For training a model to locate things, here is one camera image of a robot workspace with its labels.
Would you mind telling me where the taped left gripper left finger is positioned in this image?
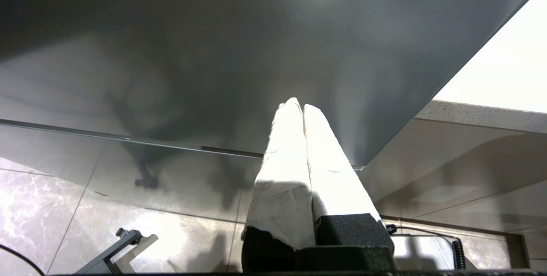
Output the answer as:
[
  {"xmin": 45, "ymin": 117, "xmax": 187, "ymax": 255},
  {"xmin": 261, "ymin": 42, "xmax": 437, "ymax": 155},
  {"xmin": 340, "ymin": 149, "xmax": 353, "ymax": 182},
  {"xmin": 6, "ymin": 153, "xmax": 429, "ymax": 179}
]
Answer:
[{"xmin": 241, "ymin": 98, "xmax": 317, "ymax": 273}]

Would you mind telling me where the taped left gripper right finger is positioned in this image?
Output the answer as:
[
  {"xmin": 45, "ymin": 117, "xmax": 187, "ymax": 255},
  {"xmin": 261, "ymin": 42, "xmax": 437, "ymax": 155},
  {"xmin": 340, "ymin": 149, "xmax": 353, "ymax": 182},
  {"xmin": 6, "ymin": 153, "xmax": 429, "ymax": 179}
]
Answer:
[{"xmin": 303, "ymin": 104, "xmax": 394, "ymax": 260}]

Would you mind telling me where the beige base cabinet front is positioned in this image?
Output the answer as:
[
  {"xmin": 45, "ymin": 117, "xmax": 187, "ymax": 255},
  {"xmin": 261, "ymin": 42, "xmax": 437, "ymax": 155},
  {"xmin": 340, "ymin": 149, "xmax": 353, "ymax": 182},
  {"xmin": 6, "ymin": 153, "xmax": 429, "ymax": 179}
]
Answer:
[{"xmin": 358, "ymin": 118, "xmax": 547, "ymax": 272}]

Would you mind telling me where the grey cabinet door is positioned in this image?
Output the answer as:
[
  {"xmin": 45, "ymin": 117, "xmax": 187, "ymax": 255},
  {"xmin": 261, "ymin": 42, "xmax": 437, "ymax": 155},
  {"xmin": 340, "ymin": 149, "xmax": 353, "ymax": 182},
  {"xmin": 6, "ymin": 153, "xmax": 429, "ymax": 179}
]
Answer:
[{"xmin": 0, "ymin": 0, "xmax": 547, "ymax": 225}]

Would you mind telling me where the black coiled cable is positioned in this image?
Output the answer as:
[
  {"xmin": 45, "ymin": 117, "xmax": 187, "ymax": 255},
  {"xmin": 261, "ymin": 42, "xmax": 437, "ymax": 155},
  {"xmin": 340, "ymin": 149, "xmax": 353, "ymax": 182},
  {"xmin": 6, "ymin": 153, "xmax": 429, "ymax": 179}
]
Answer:
[{"xmin": 385, "ymin": 223, "xmax": 467, "ymax": 270}]

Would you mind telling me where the grey metal bracket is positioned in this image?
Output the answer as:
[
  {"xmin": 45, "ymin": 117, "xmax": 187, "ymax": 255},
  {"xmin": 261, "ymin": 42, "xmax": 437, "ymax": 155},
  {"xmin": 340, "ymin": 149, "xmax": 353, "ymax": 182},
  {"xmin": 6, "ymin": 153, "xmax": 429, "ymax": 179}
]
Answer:
[{"xmin": 75, "ymin": 227, "xmax": 159, "ymax": 275}]

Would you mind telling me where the thin black cable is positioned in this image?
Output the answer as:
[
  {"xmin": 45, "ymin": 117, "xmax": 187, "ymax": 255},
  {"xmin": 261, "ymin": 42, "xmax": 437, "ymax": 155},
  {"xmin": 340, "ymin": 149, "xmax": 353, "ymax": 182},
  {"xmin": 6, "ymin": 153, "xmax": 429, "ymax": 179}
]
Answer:
[{"xmin": 0, "ymin": 244, "xmax": 46, "ymax": 276}]

